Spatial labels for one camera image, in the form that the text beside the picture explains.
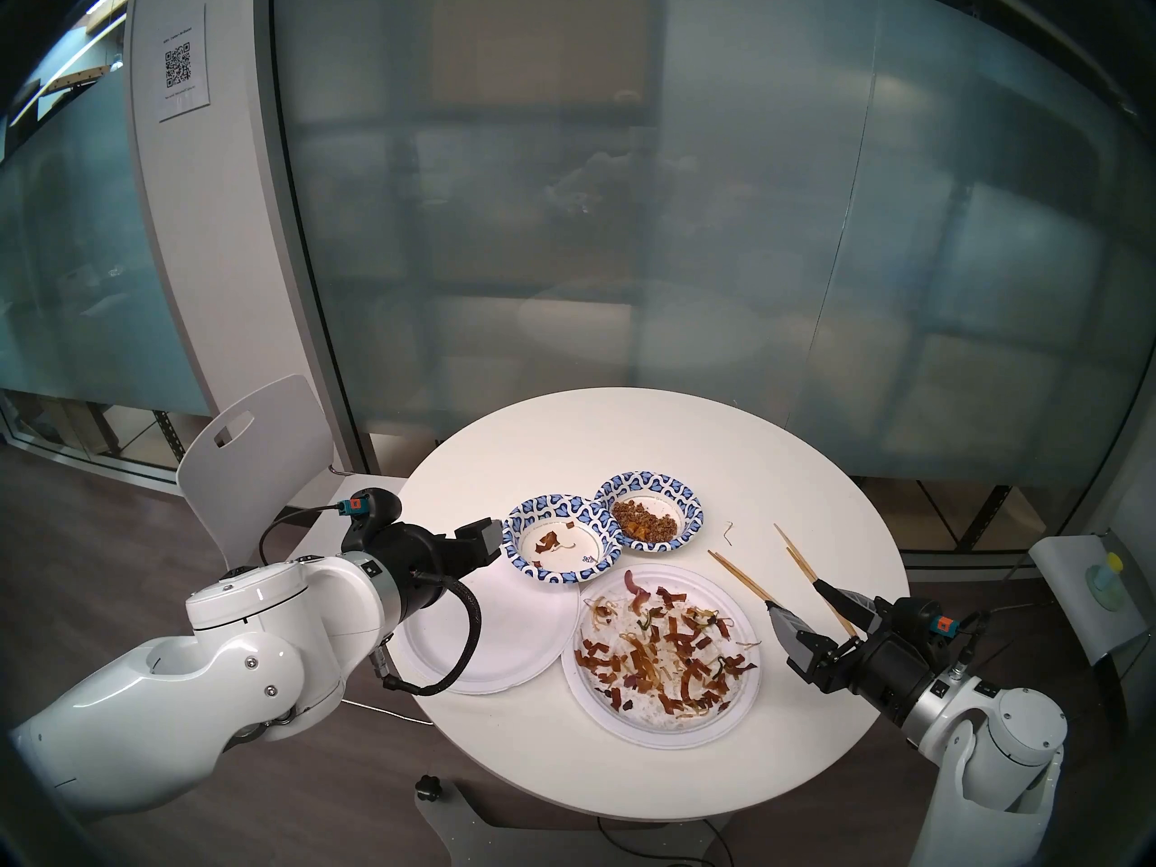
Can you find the white paper plate with leftovers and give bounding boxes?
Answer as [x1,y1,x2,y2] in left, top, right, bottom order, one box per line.
[561,563,762,750]

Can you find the yellow capped green bottle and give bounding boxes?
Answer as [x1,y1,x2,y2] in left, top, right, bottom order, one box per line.
[1086,552,1127,611]

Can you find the white chair with handle hole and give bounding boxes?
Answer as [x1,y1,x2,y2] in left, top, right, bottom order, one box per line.
[176,373,409,604]

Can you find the brown minced meat crumbs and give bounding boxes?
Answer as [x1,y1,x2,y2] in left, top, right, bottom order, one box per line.
[612,498,680,545]

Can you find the black right camera cable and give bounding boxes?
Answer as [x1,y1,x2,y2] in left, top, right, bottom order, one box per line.
[948,608,994,685]

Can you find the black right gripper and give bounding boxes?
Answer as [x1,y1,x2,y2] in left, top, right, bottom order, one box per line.
[764,579,936,726]

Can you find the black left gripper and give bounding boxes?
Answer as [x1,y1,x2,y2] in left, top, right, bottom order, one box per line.
[393,516,504,615]

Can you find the thin black left camera cable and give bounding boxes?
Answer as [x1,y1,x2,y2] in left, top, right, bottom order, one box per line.
[259,504,346,568]

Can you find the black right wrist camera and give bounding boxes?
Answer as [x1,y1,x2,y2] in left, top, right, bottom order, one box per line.
[890,596,960,649]

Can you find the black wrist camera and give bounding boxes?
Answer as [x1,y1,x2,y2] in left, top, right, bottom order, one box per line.
[340,488,404,555]
[890,596,960,649]

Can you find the wooden chopstick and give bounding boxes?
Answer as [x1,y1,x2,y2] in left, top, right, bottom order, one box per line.
[707,552,776,607]

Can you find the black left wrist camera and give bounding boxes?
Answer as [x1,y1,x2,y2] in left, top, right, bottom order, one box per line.
[340,488,404,555]

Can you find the thick black left arm hose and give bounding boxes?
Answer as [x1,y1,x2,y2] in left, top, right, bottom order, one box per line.
[366,567,485,700]

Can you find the white QR code sign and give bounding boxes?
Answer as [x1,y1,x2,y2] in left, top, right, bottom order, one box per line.
[155,5,211,124]

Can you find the grey chair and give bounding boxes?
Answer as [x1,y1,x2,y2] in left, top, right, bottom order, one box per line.
[1030,529,1155,667]

